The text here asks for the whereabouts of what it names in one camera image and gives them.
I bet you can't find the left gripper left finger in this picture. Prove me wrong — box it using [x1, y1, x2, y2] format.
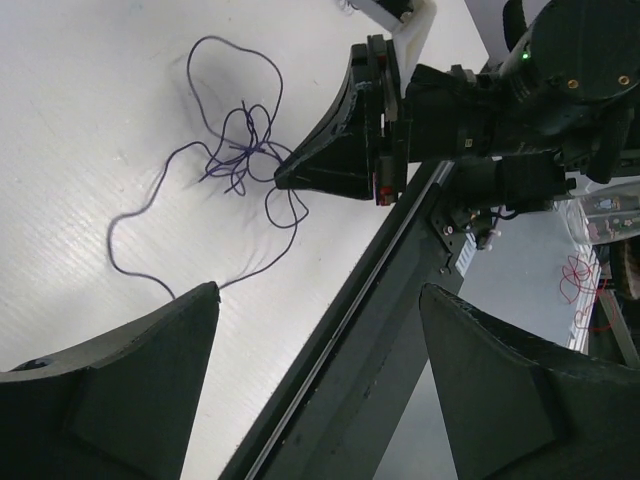
[1, 282, 220, 479]

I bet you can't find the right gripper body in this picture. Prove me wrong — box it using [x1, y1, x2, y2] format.
[352, 34, 411, 206]

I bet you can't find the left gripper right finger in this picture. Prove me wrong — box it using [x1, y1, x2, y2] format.
[420, 284, 639, 479]

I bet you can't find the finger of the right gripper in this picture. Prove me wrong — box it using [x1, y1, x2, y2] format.
[273, 82, 381, 201]

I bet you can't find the dark grey wire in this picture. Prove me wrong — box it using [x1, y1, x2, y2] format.
[108, 34, 311, 301]

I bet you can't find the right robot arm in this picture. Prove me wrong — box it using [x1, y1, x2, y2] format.
[275, 1, 639, 247]

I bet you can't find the red wire off table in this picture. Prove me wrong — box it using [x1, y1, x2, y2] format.
[558, 250, 612, 333]

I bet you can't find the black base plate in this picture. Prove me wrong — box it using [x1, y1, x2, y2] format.
[222, 162, 466, 479]

